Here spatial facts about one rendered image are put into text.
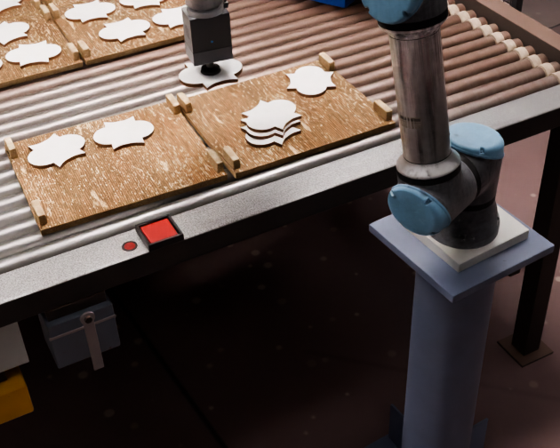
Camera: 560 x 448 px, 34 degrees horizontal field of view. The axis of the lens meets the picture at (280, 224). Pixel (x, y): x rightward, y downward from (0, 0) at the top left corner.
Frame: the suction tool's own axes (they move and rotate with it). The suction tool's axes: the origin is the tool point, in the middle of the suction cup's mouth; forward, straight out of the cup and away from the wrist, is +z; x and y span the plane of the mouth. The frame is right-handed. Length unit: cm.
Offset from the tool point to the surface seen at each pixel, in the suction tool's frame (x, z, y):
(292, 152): 8.3, 18.4, -14.7
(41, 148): -14.4, 17.4, 37.2
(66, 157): -8.2, 17.4, 32.6
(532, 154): -81, 112, -149
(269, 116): -3.4, 15.4, -13.8
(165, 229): 23.0, 19.1, 18.3
